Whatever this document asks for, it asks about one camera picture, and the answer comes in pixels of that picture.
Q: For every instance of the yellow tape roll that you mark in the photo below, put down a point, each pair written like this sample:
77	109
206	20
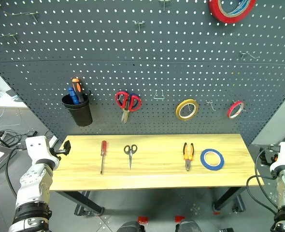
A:
178	113

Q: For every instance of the orange black screwdriver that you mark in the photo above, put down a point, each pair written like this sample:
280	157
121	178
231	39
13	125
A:
76	88

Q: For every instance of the black table leg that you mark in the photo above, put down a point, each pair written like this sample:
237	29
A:
82	201
229	197

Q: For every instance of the dark grey metal pegboard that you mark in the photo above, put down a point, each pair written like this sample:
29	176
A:
157	72

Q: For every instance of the small red tape roll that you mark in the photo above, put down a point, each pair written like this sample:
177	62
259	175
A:
229	113

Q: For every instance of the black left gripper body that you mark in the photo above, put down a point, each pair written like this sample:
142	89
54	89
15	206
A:
56	152

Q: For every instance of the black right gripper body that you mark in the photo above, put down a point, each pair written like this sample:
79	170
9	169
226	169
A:
269	157

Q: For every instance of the white background shelf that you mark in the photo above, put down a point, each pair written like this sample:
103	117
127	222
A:
4	102

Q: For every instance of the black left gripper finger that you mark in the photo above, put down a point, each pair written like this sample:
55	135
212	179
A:
67	144
67	151

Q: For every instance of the blue white tape roll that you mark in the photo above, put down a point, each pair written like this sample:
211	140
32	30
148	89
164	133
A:
240	6

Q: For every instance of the black plastic cup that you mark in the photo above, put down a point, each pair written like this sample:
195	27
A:
81	116

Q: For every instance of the orange black pliers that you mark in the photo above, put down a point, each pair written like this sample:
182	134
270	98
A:
188	159

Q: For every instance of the dark rounded shape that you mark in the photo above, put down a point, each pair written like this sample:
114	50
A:
130	227
188	227

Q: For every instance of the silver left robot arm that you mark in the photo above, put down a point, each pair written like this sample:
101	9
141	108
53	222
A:
33	183

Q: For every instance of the black power adapter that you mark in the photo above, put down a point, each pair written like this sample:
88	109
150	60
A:
32	133

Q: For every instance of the large red tape roll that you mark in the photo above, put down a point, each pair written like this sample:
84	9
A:
213	11

